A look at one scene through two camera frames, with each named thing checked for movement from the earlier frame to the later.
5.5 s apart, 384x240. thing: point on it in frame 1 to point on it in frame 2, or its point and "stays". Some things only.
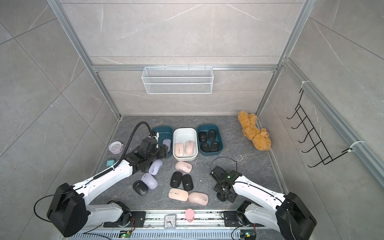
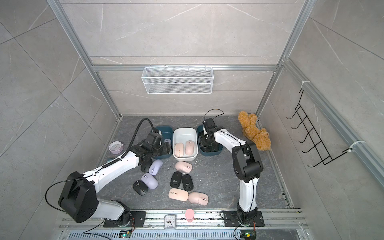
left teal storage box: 165,132 stays
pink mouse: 179,149 stays
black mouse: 220,197 to 206,146
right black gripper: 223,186 to 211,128
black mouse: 214,146 stays
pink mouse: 189,147 stays
